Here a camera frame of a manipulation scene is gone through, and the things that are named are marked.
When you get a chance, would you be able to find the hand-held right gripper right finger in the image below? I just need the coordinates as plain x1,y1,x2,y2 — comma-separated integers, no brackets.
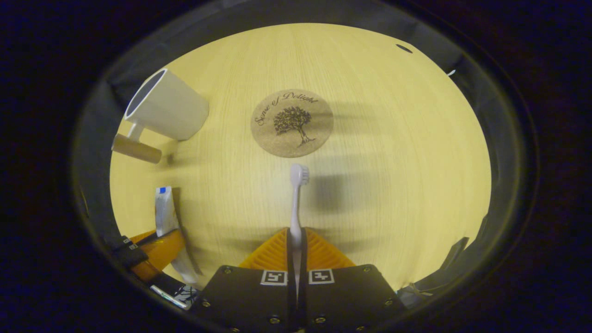
298,228,408,333

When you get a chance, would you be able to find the white cup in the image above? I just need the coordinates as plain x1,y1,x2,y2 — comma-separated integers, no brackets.
111,68,210,164

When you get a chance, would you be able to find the white toothbrush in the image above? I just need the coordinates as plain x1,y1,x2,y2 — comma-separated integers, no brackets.
289,164,310,296

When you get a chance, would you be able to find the round cork coaster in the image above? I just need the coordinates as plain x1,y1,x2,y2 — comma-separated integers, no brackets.
250,89,334,158

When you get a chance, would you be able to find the light wooden desktop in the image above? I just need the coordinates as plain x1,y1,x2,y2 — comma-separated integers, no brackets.
109,23,492,296

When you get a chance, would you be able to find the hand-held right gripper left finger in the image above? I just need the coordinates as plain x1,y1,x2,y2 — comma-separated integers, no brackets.
190,228,297,333

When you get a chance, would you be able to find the white toothpaste tube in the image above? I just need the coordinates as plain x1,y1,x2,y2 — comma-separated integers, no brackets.
154,186,200,284

